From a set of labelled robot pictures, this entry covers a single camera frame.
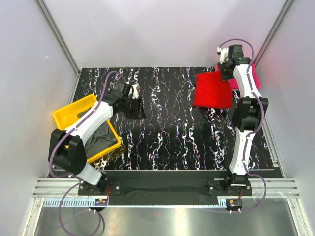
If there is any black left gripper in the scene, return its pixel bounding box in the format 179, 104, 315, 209
122, 96, 146, 120

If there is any red t-shirt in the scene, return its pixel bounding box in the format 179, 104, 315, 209
192, 71, 233, 109

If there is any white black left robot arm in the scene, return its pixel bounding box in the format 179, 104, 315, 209
48, 81, 146, 195

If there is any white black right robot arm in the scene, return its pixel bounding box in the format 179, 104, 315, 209
217, 44, 269, 195

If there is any grey t-shirt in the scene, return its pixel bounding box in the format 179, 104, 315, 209
73, 109, 122, 163

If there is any yellow plastic bin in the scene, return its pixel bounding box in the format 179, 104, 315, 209
52, 94, 122, 164

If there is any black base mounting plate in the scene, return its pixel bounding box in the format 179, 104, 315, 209
78, 170, 252, 207

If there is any right aluminium corner post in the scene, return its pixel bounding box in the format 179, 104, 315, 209
254, 0, 295, 66

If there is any aluminium corner post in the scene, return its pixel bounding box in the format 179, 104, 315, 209
35, 0, 81, 76
254, 0, 295, 66

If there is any left aluminium corner post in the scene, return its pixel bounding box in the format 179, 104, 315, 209
35, 0, 81, 76

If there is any white slotted cable duct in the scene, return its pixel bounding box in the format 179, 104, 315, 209
43, 197, 227, 208

